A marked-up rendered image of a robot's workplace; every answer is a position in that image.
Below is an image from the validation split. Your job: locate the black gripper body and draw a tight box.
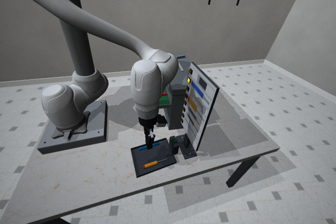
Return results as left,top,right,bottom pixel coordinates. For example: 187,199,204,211
139,116,157,133

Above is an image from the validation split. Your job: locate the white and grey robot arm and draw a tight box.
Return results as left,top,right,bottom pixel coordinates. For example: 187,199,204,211
33,0,179,140

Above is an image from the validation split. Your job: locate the dark grey drawer chest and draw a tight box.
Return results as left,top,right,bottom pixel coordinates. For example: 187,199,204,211
159,52,191,130

